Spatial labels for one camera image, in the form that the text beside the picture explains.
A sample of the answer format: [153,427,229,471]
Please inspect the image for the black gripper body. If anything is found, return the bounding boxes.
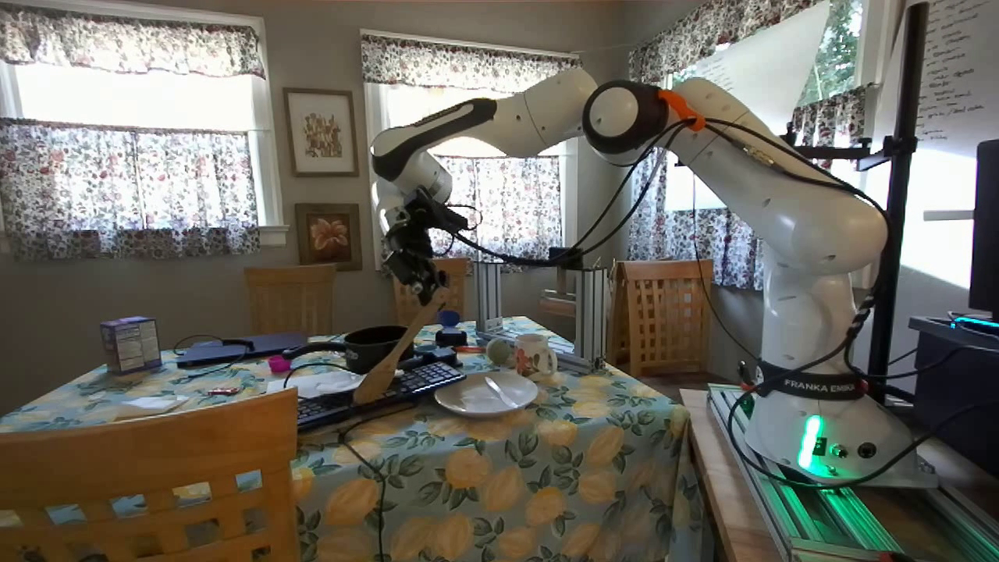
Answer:
[381,193,446,283]

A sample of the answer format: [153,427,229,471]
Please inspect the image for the wooden spoon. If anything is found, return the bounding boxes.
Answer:
[353,283,451,408]

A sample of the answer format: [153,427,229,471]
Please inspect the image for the black pot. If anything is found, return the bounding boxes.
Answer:
[340,320,412,378]

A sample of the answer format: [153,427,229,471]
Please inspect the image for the dark framed floral picture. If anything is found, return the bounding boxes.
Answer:
[289,201,364,274]

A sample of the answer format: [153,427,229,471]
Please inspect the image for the black keyboard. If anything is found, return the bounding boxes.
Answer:
[294,356,470,436]

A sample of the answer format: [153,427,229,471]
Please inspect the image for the floral cafe curtain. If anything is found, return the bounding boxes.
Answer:
[621,134,773,296]
[0,116,264,265]
[426,154,572,265]

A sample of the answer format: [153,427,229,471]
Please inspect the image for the white round plate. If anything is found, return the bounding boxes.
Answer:
[431,368,544,421]

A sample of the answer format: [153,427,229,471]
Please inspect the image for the white mug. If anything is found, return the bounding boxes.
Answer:
[512,330,561,382]

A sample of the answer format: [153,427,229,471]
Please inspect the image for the white plastic utensil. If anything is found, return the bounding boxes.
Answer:
[477,371,517,411]

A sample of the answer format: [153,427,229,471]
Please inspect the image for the white paper napkin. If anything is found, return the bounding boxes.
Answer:
[278,365,368,402]

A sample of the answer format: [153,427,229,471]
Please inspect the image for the light framed floral picture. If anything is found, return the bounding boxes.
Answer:
[281,85,362,181]

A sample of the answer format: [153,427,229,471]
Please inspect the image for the floral window valance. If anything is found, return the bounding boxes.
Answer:
[359,32,580,99]
[0,6,267,81]
[628,0,827,85]

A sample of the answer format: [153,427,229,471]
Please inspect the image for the dark blue notebook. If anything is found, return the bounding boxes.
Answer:
[174,330,312,371]

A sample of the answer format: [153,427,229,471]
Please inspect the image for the lemon print tablecloth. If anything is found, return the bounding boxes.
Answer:
[0,312,724,562]

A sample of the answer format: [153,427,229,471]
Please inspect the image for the small silver box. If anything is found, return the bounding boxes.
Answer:
[98,312,166,378]

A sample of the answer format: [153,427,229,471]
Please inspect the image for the black vertical pole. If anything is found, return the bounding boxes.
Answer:
[787,0,934,407]

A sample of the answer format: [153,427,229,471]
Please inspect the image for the black side desk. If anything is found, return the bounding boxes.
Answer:
[906,310,999,478]

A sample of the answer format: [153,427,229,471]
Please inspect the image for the black monitor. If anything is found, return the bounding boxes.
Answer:
[966,136,999,320]

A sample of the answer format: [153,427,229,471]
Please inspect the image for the white handwritten board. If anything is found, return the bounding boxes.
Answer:
[916,0,999,150]

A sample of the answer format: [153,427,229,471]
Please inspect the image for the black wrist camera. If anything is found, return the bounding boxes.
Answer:
[419,201,474,236]

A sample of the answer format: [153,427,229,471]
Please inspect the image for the silver metal post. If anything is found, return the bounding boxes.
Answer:
[573,265,612,368]
[470,258,508,340]

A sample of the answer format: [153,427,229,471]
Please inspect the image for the black exterior camera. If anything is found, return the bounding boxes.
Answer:
[546,242,586,273]

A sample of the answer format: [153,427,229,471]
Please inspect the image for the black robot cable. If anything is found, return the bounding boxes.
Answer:
[444,108,712,274]

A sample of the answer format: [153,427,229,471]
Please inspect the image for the orange arm strap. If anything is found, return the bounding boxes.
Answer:
[656,86,712,134]

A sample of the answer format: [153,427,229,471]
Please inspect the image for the black base cable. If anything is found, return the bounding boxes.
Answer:
[693,273,945,493]

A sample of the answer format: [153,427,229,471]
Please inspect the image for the green lit base rail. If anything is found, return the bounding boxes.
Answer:
[681,382,999,562]

